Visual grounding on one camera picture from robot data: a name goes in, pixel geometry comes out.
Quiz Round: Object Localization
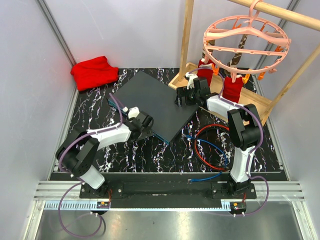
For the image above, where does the black ethernet cable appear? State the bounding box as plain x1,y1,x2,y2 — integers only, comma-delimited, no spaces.
194,126,236,173

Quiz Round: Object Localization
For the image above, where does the blue ethernet cable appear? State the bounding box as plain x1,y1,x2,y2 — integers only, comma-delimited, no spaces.
184,128,230,183

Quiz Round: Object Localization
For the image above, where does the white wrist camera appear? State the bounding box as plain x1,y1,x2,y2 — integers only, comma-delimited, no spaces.
184,72,198,90
127,107,140,119

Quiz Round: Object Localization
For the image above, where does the wooden drying rack frame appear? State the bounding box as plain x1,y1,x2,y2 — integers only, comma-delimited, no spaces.
168,0,320,126

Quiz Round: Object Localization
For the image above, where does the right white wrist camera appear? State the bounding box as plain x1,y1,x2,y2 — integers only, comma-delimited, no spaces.
184,72,198,90

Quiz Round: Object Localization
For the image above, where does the red ethernet cable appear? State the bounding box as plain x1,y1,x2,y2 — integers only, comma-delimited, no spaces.
193,124,233,172

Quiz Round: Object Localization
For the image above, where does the red sock right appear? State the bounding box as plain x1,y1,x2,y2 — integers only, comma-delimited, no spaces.
222,74,244,103

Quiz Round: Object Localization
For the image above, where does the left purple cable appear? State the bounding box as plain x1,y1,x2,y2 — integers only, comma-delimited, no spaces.
57,92,130,237

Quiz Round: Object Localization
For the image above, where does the brown striped sock back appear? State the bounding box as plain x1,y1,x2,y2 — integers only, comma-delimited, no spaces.
227,34,248,68

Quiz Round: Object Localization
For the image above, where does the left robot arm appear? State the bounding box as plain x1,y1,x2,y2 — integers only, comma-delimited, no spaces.
55,108,154,198

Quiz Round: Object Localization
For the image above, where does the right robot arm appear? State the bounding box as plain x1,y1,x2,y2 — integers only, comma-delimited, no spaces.
175,74,264,199

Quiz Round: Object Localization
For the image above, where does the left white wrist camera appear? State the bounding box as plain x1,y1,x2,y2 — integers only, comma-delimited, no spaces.
127,107,140,119

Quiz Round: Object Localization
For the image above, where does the red folded cloth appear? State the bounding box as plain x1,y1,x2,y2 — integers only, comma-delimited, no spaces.
70,56,119,92

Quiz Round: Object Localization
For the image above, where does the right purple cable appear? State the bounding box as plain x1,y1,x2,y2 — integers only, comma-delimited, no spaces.
187,67,271,217

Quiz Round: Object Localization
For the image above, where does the purple cable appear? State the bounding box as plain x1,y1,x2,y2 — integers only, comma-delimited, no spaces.
57,92,130,237
187,67,271,217

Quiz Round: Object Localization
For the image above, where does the brown striped sock front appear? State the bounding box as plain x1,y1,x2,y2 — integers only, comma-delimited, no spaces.
201,39,218,61

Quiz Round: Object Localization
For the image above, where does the red sock left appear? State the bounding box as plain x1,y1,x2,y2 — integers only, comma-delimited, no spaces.
196,58,215,86

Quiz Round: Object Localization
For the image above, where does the brown striped sock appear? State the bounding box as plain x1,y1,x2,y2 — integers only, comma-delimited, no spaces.
227,34,248,68
201,39,218,61

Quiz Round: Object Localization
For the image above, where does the dark blue network switch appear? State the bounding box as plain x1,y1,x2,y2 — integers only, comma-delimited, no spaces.
113,71,198,145

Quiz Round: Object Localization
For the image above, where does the red sock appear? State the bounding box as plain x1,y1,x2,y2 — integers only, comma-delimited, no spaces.
222,74,244,103
196,58,215,86

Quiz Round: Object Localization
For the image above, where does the pink round clip hanger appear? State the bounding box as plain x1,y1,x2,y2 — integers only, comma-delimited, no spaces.
203,0,291,83

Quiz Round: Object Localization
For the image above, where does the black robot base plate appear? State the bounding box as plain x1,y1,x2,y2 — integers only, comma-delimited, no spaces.
78,171,291,210

